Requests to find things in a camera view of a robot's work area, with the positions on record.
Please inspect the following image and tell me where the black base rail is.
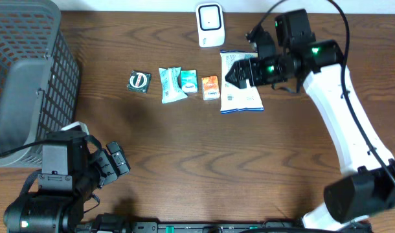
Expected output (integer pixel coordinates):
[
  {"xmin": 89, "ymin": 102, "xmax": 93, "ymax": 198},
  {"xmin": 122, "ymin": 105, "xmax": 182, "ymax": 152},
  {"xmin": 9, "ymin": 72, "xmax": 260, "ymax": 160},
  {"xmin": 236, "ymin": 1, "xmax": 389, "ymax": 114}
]
[{"xmin": 77, "ymin": 221, "xmax": 373, "ymax": 233}]

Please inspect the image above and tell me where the light green wipes pack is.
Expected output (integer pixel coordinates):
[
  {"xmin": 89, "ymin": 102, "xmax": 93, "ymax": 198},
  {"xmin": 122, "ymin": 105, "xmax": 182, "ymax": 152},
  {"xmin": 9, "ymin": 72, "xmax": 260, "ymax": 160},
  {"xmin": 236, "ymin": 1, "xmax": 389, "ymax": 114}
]
[{"xmin": 159, "ymin": 67, "xmax": 188, "ymax": 104}]

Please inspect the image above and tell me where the white blue snack bag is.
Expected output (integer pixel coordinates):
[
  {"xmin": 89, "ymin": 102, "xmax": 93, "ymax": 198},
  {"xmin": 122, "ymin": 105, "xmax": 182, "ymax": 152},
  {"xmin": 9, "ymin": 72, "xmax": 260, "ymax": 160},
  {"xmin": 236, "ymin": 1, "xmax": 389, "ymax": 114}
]
[{"xmin": 220, "ymin": 50, "xmax": 264, "ymax": 114}]

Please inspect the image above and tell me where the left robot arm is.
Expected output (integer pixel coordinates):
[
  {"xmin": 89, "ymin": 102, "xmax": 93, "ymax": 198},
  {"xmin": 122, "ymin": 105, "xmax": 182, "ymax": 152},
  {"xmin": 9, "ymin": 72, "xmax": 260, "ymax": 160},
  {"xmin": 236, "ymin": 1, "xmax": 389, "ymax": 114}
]
[{"xmin": 3, "ymin": 122, "xmax": 130, "ymax": 232}]

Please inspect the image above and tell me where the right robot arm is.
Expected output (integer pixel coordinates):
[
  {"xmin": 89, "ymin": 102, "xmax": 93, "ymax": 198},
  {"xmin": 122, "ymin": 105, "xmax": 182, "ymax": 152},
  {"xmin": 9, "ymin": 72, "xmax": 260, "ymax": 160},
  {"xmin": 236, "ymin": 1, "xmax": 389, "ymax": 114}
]
[{"xmin": 225, "ymin": 9, "xmax": 395, "ymax": 232}]

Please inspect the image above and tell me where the white barcode scanner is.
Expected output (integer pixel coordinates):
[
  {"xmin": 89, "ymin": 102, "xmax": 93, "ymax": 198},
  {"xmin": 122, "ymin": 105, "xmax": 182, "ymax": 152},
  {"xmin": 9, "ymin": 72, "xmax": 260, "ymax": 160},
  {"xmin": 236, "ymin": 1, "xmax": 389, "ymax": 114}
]
[{"xmin": 196, "ymin": 3, "xmax": 225, "ymax": 48}]

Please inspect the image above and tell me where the grey plastic shopping basket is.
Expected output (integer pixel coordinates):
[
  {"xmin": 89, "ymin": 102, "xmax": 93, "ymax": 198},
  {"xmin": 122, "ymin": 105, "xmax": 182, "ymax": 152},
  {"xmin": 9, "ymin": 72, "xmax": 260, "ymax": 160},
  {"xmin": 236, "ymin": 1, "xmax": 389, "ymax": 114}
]
[{"xmin": 0, "ymin": 1, "xmax": 81, "ymax": 168}]

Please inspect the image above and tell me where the orange tissue pack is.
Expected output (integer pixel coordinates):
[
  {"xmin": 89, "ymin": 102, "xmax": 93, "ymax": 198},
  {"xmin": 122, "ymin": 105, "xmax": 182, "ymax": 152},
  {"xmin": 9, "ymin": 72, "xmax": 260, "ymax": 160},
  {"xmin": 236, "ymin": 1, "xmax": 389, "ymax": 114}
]
[{"xmin": 201, "ymin": 76, "xmax": 220, "ymax": 100}]

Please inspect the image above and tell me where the green tissue pack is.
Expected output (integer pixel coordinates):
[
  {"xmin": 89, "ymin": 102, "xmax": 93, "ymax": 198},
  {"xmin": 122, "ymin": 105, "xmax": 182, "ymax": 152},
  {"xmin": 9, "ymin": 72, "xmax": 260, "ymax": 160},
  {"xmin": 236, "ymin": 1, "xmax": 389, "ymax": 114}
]
[{"xmin": 181, "ymin": 70, "xmax": 198, "ymax": 93}]

